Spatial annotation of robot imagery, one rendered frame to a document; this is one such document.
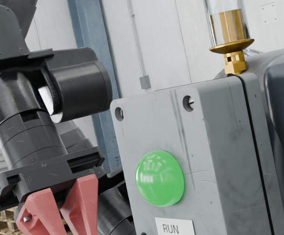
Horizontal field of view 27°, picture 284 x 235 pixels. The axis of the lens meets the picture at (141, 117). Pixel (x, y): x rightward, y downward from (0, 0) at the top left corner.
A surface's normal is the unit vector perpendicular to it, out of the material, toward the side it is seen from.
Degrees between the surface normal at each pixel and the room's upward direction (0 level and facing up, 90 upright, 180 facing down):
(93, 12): 90
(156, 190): 105
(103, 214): 68
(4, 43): 76
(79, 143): 46
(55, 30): 90
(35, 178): 61
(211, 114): 90
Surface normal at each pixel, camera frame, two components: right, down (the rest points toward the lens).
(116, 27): -0.76, 0.19
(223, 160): 0.61, -0.08
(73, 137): -0.04, -0.68
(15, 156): -0.52, -0.10
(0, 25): 0.43, -0.29
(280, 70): -0.75, -0.39
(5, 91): -0.01, -0.40
